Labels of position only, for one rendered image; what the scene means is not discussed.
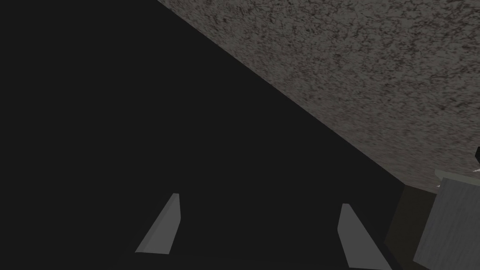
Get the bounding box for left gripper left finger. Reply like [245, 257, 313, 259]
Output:
[135, 193, 181, 255]

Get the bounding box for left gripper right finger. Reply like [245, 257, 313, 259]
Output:
[337, 203, 393, 270]

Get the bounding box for grey wooden cabinet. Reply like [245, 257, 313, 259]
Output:
[412, 168, 480, 270]

